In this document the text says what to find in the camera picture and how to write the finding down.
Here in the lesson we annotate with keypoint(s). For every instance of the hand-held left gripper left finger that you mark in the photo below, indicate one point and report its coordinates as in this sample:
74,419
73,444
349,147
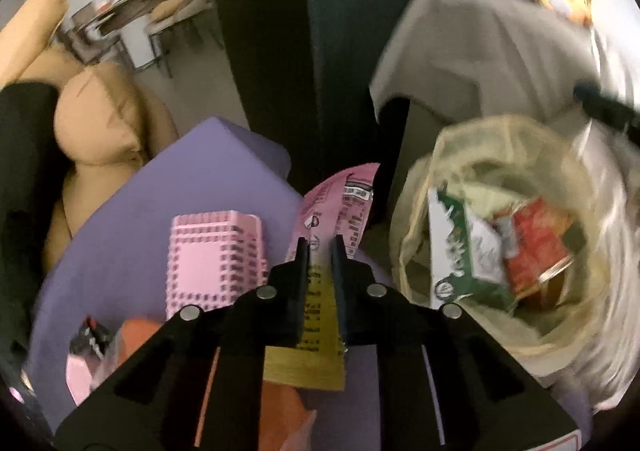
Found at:
295,291

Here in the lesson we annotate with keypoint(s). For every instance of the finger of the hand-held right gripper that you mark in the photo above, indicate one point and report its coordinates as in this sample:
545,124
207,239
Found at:
610,108

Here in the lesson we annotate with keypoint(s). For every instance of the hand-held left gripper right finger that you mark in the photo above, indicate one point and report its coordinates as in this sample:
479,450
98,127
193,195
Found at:
342,291

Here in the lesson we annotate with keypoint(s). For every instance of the pink gold packet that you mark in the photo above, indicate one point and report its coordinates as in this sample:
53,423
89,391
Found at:
330,206

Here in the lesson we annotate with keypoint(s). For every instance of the green white carton box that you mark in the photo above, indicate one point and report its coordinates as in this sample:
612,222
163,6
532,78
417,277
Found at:
460,251

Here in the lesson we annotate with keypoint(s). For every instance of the translucent plastic bag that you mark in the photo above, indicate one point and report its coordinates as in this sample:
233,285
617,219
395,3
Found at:
475,156

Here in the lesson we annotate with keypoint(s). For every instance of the pink plastic basket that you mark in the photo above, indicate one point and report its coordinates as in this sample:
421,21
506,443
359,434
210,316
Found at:
210,256

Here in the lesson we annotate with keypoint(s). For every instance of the orange wrapper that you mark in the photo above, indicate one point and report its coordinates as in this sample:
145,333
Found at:
280,416

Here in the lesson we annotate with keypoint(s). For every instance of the beige cloth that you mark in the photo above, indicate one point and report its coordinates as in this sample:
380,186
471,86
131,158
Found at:
475,56

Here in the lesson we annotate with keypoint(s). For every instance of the purple bed sheet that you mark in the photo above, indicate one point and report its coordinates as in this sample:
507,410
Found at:
200,166

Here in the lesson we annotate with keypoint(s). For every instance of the red packet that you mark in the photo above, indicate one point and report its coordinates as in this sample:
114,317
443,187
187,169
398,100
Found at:
535,251

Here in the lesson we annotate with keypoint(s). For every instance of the dark snack wrapper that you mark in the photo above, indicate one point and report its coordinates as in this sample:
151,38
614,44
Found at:
90,336

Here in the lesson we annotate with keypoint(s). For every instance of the small pink packet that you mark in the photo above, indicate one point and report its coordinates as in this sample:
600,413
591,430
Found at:
80,376

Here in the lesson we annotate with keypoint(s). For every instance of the black cabinet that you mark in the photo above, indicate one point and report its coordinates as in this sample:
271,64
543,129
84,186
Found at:
260,56

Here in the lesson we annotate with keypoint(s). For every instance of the black garment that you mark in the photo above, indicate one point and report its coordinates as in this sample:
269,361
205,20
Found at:
25,181

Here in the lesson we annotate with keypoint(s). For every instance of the dining chair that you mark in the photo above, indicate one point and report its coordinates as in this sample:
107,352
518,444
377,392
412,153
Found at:
170,13

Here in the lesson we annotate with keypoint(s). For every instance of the dining table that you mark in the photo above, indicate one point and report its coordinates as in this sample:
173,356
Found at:
125,11

